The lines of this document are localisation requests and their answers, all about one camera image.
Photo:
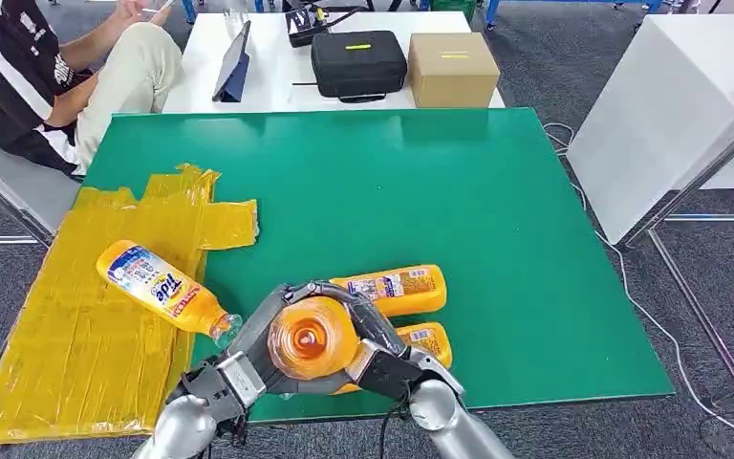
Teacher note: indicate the tablet in blue case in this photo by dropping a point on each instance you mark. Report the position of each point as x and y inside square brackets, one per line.
[233, 76]

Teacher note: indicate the person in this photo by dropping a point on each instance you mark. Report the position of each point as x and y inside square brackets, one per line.
[12, 69]

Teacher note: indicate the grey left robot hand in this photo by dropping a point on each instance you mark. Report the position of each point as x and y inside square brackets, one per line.
[256, 326]

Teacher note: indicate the person's left hand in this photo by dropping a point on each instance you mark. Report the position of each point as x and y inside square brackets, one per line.
[136, 13]

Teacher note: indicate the yellow plastic sheet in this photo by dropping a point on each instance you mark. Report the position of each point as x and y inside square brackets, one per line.
[57, 355]

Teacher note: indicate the black carry case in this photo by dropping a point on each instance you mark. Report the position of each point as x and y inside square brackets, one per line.
[359, 63]

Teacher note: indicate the green crate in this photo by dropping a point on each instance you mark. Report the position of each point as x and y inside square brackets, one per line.
[452, 7]

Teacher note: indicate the yellow sticker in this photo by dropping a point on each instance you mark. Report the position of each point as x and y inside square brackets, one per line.
[357, 46]
[455, 56]

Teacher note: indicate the green table mat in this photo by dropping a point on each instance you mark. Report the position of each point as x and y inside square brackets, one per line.
[405, 190]

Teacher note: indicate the steel table frame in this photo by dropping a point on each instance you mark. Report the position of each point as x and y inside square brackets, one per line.
[690, 185]

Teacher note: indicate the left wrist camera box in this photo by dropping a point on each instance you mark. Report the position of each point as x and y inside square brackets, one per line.
[240, 380]

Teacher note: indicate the large white table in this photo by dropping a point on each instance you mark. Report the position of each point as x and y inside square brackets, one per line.
[658, 114]

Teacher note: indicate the white desk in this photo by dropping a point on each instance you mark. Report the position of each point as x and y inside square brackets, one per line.
[278, 69]

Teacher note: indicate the brown cardboard box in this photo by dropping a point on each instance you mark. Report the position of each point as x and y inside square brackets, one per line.
[454, 79]

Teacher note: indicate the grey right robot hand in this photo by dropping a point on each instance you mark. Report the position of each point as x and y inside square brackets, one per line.
[373, 326]

